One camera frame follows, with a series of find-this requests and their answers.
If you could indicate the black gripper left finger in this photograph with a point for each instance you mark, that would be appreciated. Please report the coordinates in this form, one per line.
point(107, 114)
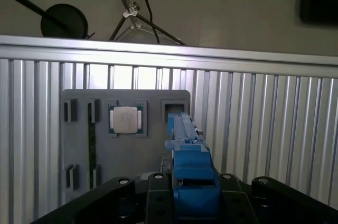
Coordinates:
point(158, 203)

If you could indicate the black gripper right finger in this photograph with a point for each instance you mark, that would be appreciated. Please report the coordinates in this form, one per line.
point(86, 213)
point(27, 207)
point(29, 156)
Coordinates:
point(235, 203)

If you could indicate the hard disk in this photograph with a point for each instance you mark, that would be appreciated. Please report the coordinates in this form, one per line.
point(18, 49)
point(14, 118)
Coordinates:
point(195, 160)

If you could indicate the gray parts rack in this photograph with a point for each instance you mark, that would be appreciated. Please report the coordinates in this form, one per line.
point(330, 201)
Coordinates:
point(126, 155)

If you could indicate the silver CPU chip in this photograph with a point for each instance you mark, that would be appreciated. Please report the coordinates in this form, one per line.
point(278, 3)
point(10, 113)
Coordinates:
point(126, 119)

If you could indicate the green RAM stick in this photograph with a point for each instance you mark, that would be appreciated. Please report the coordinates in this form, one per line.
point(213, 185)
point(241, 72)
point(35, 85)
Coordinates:
point(92, 142)

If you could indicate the black round-base stand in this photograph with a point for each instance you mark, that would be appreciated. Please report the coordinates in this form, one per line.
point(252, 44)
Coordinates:
point(66, 23)

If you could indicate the camera tripod with white clip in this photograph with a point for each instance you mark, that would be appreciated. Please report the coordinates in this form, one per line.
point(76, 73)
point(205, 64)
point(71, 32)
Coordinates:
point(129, 12)

